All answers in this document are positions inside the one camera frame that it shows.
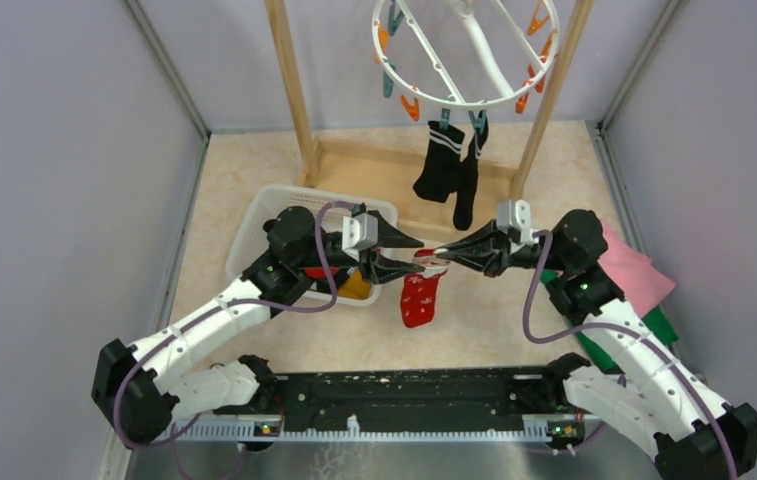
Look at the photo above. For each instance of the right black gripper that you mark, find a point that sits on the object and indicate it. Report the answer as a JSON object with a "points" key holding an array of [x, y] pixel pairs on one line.
{"points": [[487, 247]]}

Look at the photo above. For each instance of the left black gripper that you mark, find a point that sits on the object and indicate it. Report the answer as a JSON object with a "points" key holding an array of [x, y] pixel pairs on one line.
{"points": [[377, 269]]}

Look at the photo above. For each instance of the black sock white stripes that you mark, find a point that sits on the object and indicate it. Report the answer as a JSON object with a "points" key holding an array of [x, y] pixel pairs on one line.
{"points": [[468, 182]]}

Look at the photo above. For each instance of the red Santa snowflake sock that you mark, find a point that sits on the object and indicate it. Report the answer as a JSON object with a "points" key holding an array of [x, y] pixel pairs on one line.
{"points": [[419, 293]]}

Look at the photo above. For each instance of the round white clip hanger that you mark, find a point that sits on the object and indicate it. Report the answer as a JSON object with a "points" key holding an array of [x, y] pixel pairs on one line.
{"points": [[454, 57]]}

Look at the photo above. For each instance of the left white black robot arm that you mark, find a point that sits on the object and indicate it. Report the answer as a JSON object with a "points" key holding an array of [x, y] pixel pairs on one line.
{"points": [[141, 388]]}

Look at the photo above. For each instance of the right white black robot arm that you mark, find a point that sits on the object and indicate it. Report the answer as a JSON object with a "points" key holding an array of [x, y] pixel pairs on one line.
{"points": [[686, 429]]}

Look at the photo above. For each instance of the yellow sock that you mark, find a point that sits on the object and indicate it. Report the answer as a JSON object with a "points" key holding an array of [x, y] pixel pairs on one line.
{"points": [[355, 287]]}

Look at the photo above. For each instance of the white plastic laundry basket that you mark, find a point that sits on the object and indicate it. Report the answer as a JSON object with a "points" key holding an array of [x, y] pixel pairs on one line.
{"points": [[250, 239]]}

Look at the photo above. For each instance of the pink cloth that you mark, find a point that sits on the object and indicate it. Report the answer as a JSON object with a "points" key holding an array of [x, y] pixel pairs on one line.
{"points": [[643, 285]]}

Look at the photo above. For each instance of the green cloth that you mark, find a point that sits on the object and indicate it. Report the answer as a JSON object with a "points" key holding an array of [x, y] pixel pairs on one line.
{"points": [[655, 320]]}

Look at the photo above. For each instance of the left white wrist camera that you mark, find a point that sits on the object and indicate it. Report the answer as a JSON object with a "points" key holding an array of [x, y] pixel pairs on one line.
{"points": [[359, 234]]}

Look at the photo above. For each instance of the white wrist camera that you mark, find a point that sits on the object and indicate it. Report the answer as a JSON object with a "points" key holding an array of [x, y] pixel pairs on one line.
{"points": [[514, 220], [359, 234]]}

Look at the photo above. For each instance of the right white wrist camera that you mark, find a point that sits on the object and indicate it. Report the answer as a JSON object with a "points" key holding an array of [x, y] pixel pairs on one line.
{"points": [[514, 220]]}

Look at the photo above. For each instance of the wooden hanger stand frame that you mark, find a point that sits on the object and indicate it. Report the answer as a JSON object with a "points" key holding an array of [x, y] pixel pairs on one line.
{"points": [[357, 168]]}

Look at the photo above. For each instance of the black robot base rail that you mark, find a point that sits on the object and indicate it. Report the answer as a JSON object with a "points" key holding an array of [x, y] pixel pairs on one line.
{"points": [[523, 401]]}

